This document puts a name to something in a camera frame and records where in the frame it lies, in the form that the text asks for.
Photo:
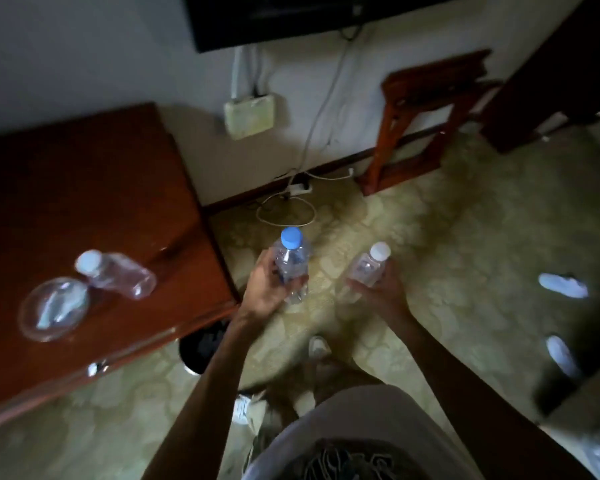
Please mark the white power strip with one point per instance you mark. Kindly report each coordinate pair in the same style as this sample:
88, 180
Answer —
299, 188

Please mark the wooden luggage rack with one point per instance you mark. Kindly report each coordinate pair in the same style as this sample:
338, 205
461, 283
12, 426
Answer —
420, 89

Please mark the dark wooden cabinet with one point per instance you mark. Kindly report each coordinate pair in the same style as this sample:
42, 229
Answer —
555, 64

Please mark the person's right hand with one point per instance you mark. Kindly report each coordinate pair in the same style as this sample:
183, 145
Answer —
387, 297

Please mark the clear white cap bottle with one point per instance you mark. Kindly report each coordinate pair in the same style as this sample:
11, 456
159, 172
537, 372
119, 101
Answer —
120, 274

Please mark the white slipper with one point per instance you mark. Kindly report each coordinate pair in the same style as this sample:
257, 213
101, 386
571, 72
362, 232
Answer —
562, 355
562, 285

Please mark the brown wooden desk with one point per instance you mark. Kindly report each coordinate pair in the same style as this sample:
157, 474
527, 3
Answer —
80, 204

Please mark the cream wall junction box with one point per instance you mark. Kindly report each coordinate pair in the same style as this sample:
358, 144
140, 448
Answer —
250, 117

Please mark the person's right fingers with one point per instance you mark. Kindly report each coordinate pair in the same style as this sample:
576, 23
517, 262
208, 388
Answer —
362, 288

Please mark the white bed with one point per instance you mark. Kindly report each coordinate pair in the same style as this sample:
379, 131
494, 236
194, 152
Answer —
587, 419

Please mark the person's left hand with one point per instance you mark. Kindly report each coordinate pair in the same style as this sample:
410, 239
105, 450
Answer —
260, 294

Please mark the small white cap bottle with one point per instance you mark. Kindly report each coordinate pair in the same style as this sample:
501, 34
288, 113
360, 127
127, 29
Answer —
367, 267

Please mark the black television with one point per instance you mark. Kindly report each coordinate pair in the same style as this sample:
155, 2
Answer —
305, 14

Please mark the person's white shoe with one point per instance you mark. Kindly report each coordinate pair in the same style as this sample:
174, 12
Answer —
242, 409
319, 347

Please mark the white printed shirt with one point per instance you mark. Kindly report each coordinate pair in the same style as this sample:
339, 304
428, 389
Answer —
360, 424

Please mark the person's right forearm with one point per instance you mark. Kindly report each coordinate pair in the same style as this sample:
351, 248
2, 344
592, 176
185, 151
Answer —
480, 409

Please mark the black trash bin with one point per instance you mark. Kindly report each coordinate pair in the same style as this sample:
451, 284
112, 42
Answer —
202, 347

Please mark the blue cap water bottle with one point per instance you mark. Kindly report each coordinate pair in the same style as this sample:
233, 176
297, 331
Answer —
291, 262

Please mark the person's left forearm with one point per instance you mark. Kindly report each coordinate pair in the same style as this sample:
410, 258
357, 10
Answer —
205, 394

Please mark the clear drinking glass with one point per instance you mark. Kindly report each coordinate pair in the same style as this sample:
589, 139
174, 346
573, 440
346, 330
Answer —
52, 309

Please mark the person's left fingers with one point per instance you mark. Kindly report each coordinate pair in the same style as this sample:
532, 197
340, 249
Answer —
292, 284

